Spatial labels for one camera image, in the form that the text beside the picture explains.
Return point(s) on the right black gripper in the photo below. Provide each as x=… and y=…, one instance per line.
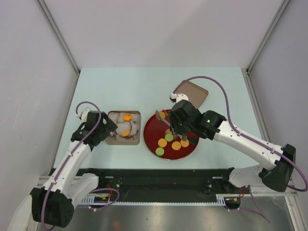
x=173, y=119

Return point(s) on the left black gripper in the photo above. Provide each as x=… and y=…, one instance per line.
x=109, y=127

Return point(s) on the orange fish-shaped cookie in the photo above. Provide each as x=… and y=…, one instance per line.
x=127, y=117

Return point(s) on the tan square tin box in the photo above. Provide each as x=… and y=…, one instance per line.
x=134, y=126

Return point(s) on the tan square tin lid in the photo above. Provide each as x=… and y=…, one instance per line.
x=196, y=94

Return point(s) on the metal tongs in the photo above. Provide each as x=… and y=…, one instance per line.
x=164, y=120

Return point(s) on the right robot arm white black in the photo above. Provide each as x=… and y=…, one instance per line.
x=274, y=167

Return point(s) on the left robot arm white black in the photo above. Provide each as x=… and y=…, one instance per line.
x=54, y=202

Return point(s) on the black round cookie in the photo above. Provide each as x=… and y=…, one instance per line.
x=193, y=140

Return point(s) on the green round cookie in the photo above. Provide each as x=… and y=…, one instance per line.
x=169, y=137
x=159, y=151

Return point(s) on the round red lacquer tray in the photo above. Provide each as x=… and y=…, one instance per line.
x=155, y=130

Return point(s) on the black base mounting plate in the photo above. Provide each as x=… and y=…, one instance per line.
x=165, y=186

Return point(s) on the white cable duct left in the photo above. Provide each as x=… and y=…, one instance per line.
x=95, y=200

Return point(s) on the white cable duct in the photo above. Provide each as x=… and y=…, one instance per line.
x=231, y=199
x=95, y=200

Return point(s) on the white cable duct right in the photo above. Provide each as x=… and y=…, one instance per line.
x=231, y=199

